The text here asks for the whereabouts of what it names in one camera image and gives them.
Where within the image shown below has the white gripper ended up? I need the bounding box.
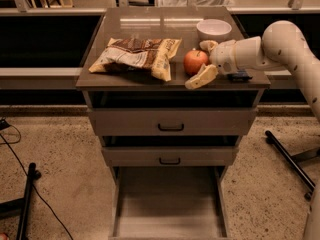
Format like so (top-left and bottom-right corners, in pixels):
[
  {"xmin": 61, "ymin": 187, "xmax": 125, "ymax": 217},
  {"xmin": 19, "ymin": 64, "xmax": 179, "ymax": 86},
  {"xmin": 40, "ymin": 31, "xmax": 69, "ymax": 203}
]
[{"xmin": 185, "ymin": 40, "xmax": 237, "ymax": 90}]

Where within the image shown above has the red apple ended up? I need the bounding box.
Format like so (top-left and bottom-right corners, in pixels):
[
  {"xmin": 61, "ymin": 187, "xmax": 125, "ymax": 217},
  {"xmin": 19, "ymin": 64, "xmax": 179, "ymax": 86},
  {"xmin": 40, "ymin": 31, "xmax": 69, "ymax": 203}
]
[{"xmin": 183, "ymin": 50, "xmax": 209, "ymax": 76}]

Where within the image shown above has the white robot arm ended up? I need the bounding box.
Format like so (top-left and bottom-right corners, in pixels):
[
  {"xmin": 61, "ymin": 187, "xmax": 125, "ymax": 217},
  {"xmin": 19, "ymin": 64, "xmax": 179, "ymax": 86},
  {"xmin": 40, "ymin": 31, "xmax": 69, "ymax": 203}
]
[{"xmin": 185, "ymin": 21, "xmax": 320, "ymax": 240}]

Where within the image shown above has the top grey drawer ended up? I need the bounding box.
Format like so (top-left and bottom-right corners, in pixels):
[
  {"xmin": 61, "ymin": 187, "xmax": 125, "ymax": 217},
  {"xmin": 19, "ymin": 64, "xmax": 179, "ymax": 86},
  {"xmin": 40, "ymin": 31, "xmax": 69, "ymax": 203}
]
[{"xmin": 88, "ymin": 108, "xmax": 256, "ymax": 136}]

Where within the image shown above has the grey drawer cabinet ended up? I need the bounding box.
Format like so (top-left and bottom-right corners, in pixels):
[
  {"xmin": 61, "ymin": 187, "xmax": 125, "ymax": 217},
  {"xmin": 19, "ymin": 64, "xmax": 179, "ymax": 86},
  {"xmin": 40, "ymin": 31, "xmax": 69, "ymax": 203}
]
[{"xmin": 75, "ymin": 6, "xmax": 271, "ymax": 240}]

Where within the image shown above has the middle grey drawer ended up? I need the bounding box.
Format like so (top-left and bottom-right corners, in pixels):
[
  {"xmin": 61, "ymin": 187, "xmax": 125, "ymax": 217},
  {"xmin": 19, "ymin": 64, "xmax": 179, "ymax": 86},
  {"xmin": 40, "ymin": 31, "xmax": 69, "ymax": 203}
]
[{"xmin": 102, "ymin": 146, "xmax": 238, "ymax": 167}]

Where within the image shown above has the bottom grey open drawer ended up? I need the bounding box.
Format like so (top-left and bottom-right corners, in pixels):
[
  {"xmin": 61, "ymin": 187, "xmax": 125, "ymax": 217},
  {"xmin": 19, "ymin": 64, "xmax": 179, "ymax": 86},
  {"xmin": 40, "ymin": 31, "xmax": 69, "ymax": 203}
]
[{"xmin": 108, "ymin": 167, "xmax": 232, "ymax": 240}]

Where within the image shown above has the white ceramic bowl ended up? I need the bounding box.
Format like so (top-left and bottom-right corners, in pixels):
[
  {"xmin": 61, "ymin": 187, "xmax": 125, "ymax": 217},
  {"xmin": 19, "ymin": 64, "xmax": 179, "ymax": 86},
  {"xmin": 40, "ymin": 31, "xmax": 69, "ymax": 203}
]
[{"xmin": 196, "ymin": 19, "xmax": 232, "ymax": 42}]

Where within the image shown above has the dark blue snack bar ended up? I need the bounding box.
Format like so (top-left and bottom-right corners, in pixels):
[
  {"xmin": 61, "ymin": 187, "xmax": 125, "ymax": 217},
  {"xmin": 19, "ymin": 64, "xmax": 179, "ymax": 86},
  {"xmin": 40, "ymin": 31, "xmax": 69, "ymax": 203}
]
[{"xmin": 227, "ymin": 70, "xmax": 252, "ymax": 82}]

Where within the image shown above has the yellow chip bag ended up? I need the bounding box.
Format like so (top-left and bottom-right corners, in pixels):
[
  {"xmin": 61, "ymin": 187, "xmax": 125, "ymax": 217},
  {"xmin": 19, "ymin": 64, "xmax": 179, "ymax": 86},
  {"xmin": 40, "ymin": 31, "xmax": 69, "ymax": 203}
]
[{"xmin": 89, "ymin": 38, "xmax": 182, "ymax": 82}]

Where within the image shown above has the black stand leg left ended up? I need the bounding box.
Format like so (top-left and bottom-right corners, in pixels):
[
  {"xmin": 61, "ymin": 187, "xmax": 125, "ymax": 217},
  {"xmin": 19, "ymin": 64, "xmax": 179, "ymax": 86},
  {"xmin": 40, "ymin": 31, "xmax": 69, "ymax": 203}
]
[{"xmin": 0, "ymin": 163, "xmax": 41, "ymax": 240}]

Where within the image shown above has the red object at corner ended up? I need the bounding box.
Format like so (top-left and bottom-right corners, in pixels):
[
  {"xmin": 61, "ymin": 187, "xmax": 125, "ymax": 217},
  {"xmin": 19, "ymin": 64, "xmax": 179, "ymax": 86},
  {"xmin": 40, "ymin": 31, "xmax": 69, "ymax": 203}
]
[{"xmin": 0, "ymin": 233, "xmax": 10, "ymax": 240}]

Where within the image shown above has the black floor cable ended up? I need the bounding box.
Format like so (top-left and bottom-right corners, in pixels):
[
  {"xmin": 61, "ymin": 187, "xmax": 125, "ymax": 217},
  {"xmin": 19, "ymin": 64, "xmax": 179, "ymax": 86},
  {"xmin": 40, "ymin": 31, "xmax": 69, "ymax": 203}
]
[{"xmin": 0, "ymin": 117, "xmax": 74, "ymax": 240}]

